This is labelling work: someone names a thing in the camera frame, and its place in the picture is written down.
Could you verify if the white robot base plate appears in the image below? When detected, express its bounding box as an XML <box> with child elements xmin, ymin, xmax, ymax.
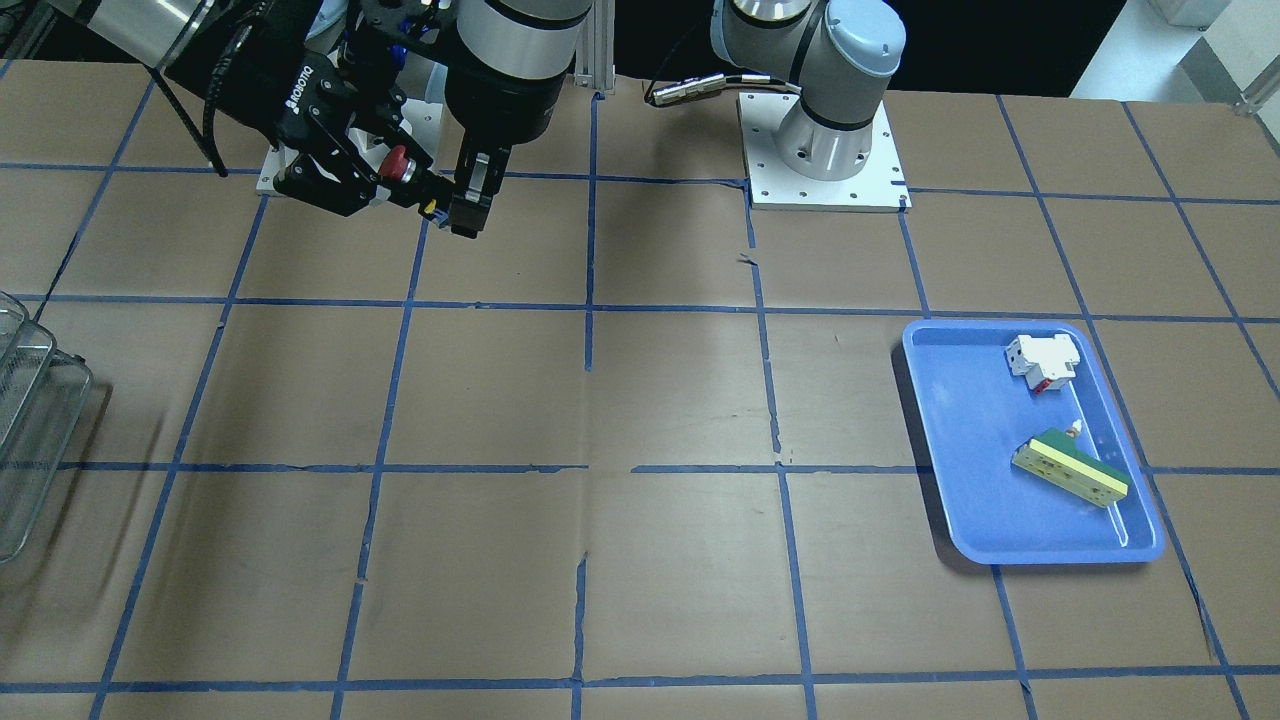
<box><xmin>737</xmin><ymin>92</ymin><xmax>913</xmax><ymax>213</ymax></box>

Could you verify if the black robotiq right gripper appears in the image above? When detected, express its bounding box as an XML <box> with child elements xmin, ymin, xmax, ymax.
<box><xmin>165</xmin><ymin>1</ymin><xmax>434</xmax><ymax>217</ymax></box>

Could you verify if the aluminium frame post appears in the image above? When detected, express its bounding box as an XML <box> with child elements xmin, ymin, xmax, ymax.
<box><xmin>573</xmin><ymin>0</ymin><xmax>616</xmax><ymax>95</ymax></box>

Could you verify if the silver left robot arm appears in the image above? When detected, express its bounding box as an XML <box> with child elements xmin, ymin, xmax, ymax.
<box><xmin>425</xmin><ymin>1</ymin><xmax>910</xmax><ymax>237</ymax></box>

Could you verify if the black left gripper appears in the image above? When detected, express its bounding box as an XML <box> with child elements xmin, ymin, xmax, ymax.
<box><xmin>443</xmin><ymin>40</ymin><xmax>573</xmax><ymax>240</ymax></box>

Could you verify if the blue plastic tray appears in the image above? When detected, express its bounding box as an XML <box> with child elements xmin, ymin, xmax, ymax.
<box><xmin>901</xmin><ymin>319</ymin><xmax>1166</xmax><ymax>565</ymax></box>

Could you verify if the green yellow terminal block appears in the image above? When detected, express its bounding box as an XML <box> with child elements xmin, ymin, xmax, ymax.
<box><xmin>1011</xmin><ymin>428</ymin><xmax>1132</xmax><ymax>507</ymax></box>

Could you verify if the red emergency stop button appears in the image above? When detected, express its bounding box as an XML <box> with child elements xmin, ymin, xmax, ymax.
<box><xmin>378</xmin><ymin>145</ymin><xmax>453</xmax><ymax>223</ymax></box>

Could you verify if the white circuit breaker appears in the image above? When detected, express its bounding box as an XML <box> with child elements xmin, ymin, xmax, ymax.
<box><xmin>1004</xmin><ymin>333</ymin><xmax>1082</xmax><ymax>395</ymax></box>

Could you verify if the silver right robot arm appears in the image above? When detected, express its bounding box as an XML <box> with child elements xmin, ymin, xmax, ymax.
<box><xmin>58</xmin><ymin>1</ymin><xmax>563</xmax><ymax>237</ymax></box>

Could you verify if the wire basket shelf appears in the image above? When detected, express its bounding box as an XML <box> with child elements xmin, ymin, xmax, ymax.
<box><xmin>1</xmin><ymin>293</ymin><xmax>93</xmax><ymax>564</ymax></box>

